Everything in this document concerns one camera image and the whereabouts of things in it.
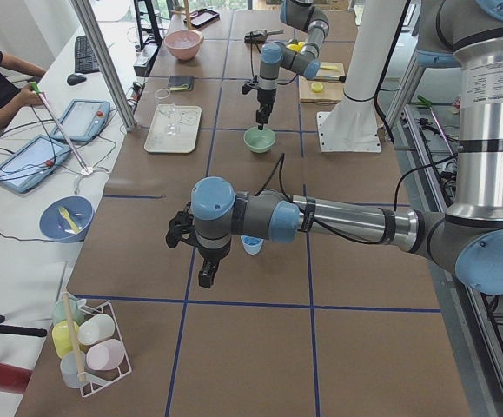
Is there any light blue cup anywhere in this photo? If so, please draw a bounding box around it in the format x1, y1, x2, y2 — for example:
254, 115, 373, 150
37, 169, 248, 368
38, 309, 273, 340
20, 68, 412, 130
241, 235, 264, 255

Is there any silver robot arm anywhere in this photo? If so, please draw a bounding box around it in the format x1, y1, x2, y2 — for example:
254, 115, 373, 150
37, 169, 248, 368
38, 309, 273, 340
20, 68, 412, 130
254, 0, 329, 130
189, 10, 459, 309

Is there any aluminium frame post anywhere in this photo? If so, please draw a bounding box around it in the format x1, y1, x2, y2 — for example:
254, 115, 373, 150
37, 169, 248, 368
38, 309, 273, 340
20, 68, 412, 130
70, 0, 136, 132

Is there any pink bowl of ice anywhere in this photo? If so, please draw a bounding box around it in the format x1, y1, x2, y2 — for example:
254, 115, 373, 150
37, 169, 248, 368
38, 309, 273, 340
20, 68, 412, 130
163, 30, 204, 61

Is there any blue bowl with fork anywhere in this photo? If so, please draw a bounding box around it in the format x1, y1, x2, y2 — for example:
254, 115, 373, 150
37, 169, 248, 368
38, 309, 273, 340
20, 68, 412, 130
39, 195, 94, 243

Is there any cream bear tray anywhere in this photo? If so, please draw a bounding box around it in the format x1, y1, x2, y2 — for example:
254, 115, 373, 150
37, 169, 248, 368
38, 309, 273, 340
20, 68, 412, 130
143, 103, 202, 154

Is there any black keyboard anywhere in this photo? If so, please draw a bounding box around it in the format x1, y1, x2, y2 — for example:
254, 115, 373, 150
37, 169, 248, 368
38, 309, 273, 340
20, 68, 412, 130
74, 36, 100, 74

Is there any black computer mouse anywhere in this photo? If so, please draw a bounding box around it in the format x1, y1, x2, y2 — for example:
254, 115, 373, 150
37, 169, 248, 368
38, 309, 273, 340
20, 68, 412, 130
66, 73, 87, 86

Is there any white wire cup rack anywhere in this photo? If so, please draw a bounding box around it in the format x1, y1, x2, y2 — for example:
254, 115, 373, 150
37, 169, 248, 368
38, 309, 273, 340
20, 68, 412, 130
51, 292, 132, 398

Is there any wooden cutting board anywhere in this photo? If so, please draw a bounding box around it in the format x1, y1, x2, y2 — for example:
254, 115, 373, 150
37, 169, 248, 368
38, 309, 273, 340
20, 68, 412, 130
298, 62, 346, 103

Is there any green bowl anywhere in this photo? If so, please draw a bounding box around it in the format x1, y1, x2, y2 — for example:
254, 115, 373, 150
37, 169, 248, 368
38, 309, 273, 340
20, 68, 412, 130
243, 127, 275, 153

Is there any near teach pendant tablet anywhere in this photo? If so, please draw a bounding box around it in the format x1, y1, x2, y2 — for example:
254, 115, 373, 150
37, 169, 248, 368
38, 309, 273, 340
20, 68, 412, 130
0, 135, 70, 194

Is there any far teach pendant tablet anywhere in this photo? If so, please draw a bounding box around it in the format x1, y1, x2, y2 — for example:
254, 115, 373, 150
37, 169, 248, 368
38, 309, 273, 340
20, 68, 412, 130
59, 99, 111, 143

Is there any teach pendant tablet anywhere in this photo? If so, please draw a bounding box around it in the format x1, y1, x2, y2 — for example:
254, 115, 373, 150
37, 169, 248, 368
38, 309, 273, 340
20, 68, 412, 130
0, 135, 70, 194
59, 99, 111, 143

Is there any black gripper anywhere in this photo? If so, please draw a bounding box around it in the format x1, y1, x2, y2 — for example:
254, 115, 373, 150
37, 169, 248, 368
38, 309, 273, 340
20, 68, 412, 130
196, 234, 231, 288
255, 88, 275, 130

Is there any yellow lemon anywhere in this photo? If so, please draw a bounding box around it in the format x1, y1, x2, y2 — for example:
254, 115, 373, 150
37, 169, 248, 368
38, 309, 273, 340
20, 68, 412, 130
286, 42, 306, 53

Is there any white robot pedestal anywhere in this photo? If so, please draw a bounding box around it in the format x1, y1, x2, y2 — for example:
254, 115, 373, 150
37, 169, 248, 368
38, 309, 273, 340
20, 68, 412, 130
317, 0, 409, 153

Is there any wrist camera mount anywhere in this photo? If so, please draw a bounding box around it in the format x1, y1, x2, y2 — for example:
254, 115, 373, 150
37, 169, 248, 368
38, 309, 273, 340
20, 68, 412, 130
242, 76, 259, 95
165, 202, 198, 248

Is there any grey folded cloth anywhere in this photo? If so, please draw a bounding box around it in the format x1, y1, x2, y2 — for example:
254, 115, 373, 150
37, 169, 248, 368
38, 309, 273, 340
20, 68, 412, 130
168, 75, 195, 92

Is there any clear wine glass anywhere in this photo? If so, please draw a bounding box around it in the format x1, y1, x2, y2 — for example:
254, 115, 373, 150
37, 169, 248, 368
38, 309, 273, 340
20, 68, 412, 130
155, 89, 180, 136

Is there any lemon half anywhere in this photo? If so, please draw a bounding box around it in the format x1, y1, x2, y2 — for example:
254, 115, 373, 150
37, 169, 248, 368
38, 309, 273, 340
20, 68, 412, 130
310, 82, 324, 93

